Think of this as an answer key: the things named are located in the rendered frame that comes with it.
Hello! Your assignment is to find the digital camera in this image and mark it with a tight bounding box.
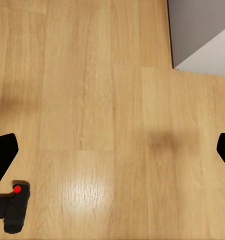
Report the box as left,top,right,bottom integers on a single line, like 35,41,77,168
0,182,31,234

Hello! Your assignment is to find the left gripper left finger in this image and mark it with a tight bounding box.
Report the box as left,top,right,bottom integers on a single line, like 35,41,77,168
0,133,19,182

